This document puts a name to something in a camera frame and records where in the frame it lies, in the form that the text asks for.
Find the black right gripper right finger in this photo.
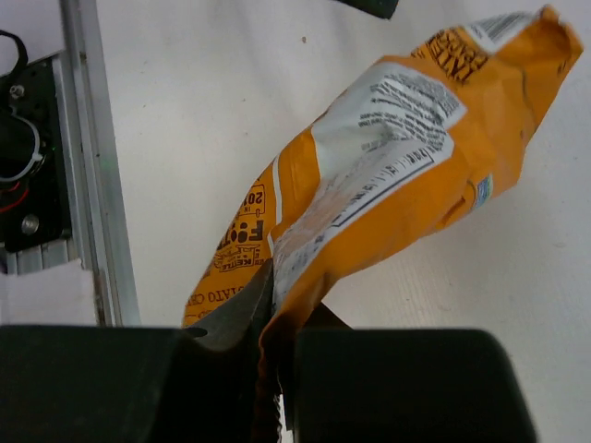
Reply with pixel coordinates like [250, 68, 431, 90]
[283, 305, 537, 442]

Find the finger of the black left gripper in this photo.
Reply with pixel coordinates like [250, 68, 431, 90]
[337, 0, 399, 19]

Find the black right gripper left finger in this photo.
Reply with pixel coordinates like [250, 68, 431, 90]
[1, 264, 273, 442]

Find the orange kettle chips bag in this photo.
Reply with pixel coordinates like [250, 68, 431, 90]
[183, 6, 584, 442]

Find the white cardboard front cover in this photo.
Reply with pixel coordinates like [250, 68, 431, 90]
[1, 260, 98, 326]

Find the aluminium table rail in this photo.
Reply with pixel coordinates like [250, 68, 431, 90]
[1, 1, 140, 326]

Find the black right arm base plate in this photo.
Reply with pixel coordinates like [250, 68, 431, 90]
[1, 30, 71, 253]

